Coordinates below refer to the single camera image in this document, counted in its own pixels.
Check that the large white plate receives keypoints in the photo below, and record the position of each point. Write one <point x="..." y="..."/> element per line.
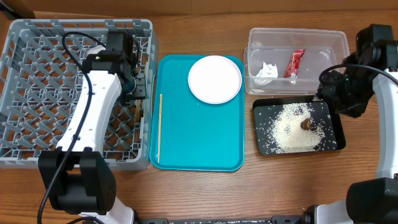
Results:
<point x="215" y="79"/>

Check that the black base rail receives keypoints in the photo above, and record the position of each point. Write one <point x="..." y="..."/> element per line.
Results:
<point x="278" y="219"/>

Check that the grey dish rack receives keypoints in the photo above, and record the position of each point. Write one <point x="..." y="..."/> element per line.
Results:
<point x="40" y="87"/>

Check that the grey-green bowl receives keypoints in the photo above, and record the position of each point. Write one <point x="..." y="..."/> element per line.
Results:
<point x="95" y="51"/>

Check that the brown meat piece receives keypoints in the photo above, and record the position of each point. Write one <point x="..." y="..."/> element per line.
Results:
<point x="306" y="124"/>

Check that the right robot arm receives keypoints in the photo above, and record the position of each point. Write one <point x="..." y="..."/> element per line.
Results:
<point x="372" y="201"/>

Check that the red snack wrapper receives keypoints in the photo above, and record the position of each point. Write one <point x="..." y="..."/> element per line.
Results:
<point x="293" y="65"/>

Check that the teal serving tray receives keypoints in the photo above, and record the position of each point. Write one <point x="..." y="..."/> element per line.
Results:
<point x="195" y="135"/>

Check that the white tissue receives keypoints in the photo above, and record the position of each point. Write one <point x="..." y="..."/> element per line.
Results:
<point x="266" y="74"/>

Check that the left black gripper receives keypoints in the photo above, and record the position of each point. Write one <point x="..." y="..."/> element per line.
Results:
<point x="141" y="91"/>

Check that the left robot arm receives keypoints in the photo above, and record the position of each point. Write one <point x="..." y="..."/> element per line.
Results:
<point x="76" y="177"/>

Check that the clear plastic bin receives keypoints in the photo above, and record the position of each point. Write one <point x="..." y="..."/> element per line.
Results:
<point x="324" y="48"/>

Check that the black waste tray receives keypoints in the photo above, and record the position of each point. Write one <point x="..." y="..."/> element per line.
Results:
<point x="339" y="137"/>

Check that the wooden chopstick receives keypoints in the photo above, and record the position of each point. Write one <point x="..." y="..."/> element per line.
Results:
<point x="137" y="114"/>
<point x="159" y="128"/>

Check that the cooked white rice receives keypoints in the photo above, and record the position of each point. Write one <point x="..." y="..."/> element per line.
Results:
<point x="292" y="130"/>

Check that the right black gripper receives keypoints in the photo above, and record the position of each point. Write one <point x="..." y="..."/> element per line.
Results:
<point x="347" y="107"/>

